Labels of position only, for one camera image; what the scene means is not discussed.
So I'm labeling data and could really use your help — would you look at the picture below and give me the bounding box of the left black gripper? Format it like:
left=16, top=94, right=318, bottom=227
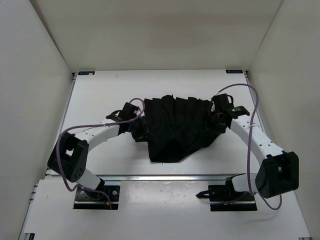
left=128, top=114, right=155, bottom=142

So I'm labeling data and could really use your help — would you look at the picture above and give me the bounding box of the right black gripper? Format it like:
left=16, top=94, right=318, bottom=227
left=199, top=108, right=225, bottom=134

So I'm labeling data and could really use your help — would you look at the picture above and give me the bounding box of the black pleated skirt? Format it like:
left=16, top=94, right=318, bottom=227
left=133, top=95, right=226, bottom=163

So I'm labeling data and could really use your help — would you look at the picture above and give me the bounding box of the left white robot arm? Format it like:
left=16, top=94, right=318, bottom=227
left=47, top=115, right=148, bottom=199

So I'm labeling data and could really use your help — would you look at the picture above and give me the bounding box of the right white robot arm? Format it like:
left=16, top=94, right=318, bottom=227
left=210, top=106, right=299, bottom=200

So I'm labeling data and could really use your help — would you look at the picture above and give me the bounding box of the right blue corner label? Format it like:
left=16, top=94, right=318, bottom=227
left=225, top=69, right=243, bottom=74

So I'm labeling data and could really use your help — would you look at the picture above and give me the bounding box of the blue corner label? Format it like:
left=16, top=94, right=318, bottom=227
left=225, top=69, right=243, bottom=74
left=77, top=71, right=95, bottom=76

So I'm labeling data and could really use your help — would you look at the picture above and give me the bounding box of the left blue corner label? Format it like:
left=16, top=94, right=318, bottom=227
left=77, top=71, right=95, bottom=76

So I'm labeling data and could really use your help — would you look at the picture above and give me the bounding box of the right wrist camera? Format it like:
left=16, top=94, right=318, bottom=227
left=211, top=93, right=234, bottom=112

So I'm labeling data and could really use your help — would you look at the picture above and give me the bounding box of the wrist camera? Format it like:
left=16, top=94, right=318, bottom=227
left=211, top=93, right=234, bottom=112
left=105, top=102, right=140, bottom=122

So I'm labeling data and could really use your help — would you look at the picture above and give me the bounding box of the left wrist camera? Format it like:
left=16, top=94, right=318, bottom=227
left=105, top=102, right=140, bottom=122

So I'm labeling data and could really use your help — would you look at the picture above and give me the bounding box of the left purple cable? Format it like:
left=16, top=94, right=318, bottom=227
left=56, top=97, right=146, bottom=210

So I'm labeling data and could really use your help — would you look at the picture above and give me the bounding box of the aluminium rail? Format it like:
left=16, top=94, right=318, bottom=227
left=44, top=174, right=241, bottom=183

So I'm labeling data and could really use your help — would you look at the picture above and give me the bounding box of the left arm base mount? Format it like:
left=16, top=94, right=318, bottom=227
left=73, top=185, right=121, bottom=210

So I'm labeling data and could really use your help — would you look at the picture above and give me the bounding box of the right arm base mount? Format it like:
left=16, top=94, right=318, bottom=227
left=195, top=184, right=258, bottom=212

